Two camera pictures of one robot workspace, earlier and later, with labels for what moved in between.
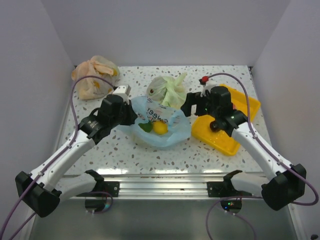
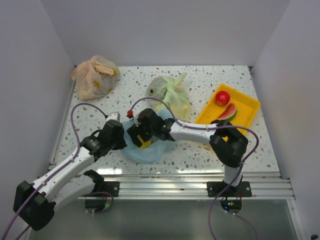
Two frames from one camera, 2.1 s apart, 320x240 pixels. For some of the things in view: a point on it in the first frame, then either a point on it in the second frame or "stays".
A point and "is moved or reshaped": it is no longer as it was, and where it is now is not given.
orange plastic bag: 92,87 stays
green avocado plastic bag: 167,91 stays
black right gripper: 194,99 -> 134,131
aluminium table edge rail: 164,186 stays
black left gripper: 132,115 -> 122,143
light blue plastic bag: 178,124 is moved or reshaped
